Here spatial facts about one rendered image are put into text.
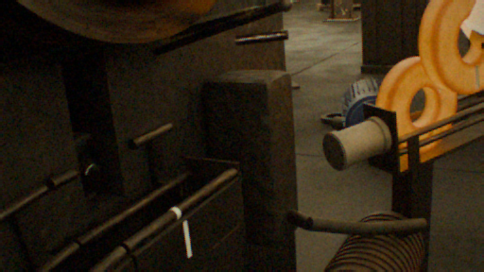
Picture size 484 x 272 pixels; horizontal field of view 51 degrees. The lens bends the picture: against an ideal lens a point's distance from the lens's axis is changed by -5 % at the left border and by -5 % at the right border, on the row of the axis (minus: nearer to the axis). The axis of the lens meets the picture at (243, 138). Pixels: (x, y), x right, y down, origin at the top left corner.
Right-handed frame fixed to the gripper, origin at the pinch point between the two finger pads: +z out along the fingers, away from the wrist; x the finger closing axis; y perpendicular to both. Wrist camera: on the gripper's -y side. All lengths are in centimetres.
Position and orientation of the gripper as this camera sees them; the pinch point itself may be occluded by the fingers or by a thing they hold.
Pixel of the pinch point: (465, 25)
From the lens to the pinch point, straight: 79.1
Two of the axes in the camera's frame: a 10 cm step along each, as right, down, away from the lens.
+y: 0.3, -8.4, -5.4
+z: -4.5, -4.9, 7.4
